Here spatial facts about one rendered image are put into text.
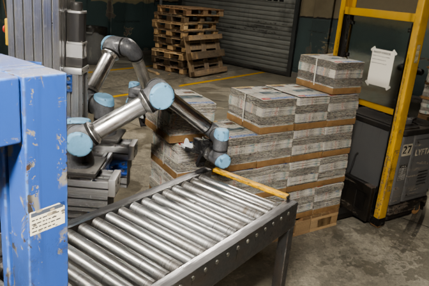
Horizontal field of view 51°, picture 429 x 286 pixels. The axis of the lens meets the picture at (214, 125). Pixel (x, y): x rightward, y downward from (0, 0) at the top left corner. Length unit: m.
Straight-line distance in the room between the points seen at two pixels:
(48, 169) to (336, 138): 2.82
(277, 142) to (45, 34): 1.57
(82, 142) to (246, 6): 8.88
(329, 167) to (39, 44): 2.15
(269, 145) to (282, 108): 0.26
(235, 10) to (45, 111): 10.22
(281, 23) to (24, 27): 8.22
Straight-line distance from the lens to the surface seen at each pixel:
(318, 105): 3.17
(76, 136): 2.06
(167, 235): 1.76
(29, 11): 2.37
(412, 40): 3.49
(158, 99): 2.04
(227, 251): 1.70
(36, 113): 0.71
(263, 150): 2.96
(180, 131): 2.59
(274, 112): 2.92
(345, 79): 3.29
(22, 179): 0.74
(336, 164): 3.49
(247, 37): 10.66
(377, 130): 3.87
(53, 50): 2.35
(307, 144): 3.21
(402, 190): 3.99
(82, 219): 1.85
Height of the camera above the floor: 1.69
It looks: 17 degrees down
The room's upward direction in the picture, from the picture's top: 5 degrees clockwise
